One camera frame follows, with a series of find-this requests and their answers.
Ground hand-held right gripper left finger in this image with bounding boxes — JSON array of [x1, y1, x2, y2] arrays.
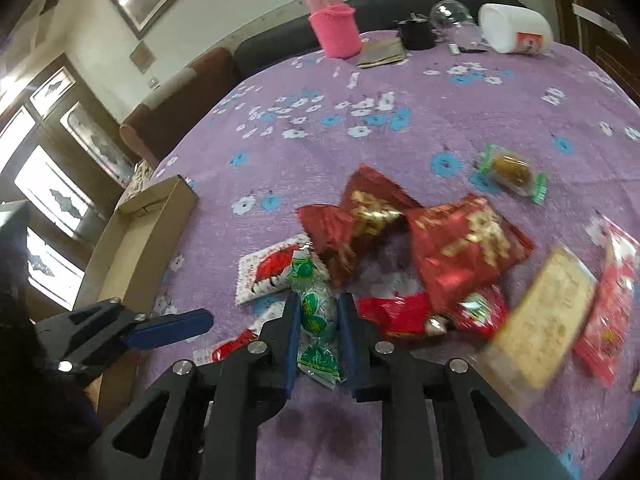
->
[[92, 290, 303, 480]]

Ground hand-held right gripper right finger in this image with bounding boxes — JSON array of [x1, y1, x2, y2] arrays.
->
[[337, 292, 576, 480]]

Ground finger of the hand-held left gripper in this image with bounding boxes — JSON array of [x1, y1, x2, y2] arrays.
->
[[35, 297, 216, 387]]

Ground green white candy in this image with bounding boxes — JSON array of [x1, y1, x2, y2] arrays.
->
[[287, 249, 347, 390]]

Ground long red white packet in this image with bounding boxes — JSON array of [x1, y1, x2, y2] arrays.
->
[[209, 304, 283, 365]]

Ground small red snack packet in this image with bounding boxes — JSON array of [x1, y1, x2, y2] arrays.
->
[[356, 286, 510, 342]]

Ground white red snack packet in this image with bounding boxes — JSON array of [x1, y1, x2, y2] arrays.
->
[[235, 246, 332, 306]]

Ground cardboard box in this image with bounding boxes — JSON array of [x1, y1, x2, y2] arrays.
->
[[75, 174, 200, 413]]

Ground dark red foil packet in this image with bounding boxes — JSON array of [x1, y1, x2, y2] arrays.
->
[[296, 164, 422, 287]]

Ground red gold-print snack packet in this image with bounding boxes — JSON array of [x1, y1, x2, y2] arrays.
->
[[406, 194, 536, 315]]

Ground beige cracker packet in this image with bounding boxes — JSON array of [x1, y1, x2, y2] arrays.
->
[[479, 246, 599, 392]]

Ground green-wrapped brown candy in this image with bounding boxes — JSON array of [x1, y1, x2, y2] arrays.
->
[[469, 143, 549, 207]]

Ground clear red-print snack packet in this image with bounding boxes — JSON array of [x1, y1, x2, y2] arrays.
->
[[571, 214, 640, 390]]

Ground wooden framed windows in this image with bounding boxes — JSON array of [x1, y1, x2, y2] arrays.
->
[[0, 52, 143, 313]]

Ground brown armchair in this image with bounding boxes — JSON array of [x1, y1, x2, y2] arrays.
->
[[119, 46, 240, 172]]

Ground purple floral tablecloth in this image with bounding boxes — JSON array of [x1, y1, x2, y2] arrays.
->
[[135, 30, 640, 480]]

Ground brown wallet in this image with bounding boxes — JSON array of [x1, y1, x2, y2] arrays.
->
[[356, 36, 409, 69]]

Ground dark sofa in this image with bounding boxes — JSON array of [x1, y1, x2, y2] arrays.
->
[[234, 0, 528, 80]]

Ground pink knit-sleeved bottle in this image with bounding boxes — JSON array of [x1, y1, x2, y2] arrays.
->
[[301, 0, 363, 59]]

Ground black cup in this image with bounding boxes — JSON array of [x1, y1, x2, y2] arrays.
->
[[396, 11, 444, 52]]

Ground clear glass jar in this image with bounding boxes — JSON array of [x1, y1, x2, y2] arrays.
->
[[429, 0, 484, 49]]

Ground white plastic container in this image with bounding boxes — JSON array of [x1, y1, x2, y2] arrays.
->
[[477, 2, 555, 57]]

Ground small wall frame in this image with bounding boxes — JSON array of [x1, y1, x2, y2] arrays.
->
[[128, 40, 157, 74]]

